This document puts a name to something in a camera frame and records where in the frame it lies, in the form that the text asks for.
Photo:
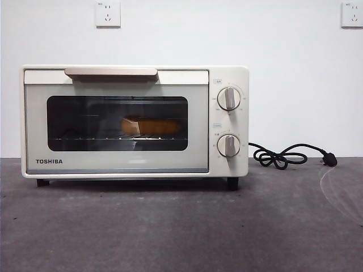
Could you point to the yellow corn cob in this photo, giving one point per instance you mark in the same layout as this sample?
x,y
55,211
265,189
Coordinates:
x,y
158,126

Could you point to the cream oven timer knob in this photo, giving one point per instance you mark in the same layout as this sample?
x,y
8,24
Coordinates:
x,y
228,145

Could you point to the cream oven temperature knob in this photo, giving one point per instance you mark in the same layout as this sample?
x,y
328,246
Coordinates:
x,y
228,98

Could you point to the black oven foot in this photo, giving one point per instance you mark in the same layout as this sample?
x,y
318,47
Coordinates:
x,y
232,184
42,182

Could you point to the cream Toshiba toaster oven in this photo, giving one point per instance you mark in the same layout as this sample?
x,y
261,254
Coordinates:
x,y
229,76

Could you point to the white wall socket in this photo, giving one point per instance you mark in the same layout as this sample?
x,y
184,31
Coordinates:
x,y
352,14
108,14

